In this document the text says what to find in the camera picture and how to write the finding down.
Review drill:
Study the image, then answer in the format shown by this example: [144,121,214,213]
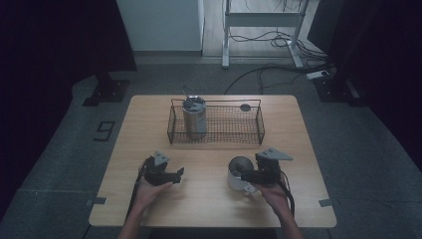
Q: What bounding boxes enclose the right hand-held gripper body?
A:
[253,146,295,187]

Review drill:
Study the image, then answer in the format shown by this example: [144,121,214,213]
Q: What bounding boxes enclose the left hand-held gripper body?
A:
[141,150,177,187]

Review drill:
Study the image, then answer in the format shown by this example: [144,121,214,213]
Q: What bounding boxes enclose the white mug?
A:
[226,155,261,196]

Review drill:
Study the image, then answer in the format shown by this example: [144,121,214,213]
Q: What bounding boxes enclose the black wire basket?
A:
[166,98,266,146]

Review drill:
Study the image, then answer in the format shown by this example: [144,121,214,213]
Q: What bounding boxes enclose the stainless steel tumbler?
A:
[181,95,208,140]

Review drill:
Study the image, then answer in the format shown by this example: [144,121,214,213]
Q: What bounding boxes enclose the metal straw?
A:
[181,85,194,102]

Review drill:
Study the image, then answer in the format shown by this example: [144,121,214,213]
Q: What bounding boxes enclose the person's left hand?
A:
[131,178,175,215]

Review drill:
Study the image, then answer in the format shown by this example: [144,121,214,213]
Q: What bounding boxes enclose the person's right hand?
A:
[252,180,294,221]

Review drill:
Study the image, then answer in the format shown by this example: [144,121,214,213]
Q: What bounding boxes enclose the black stand base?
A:
[82,71,131,108]
[313,74,364,108]

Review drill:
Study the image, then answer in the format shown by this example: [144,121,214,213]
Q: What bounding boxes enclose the white power strip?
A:
[305,69,331,81]

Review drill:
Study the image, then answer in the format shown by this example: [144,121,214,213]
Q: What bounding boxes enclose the dark curtain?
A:
[0,0,138,220]
[308,0,422,172]

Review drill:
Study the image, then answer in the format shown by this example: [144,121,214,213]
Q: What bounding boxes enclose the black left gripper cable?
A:
[125,158,149,218]

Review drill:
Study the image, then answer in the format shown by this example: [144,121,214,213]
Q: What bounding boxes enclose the long black floor cable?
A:
[223,62,334,96]

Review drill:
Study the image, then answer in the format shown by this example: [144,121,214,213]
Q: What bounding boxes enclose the tangled floor cables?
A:
[228,29,332,62]

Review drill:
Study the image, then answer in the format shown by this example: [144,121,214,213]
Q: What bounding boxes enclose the white desk frame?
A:
[221,0,321,70]

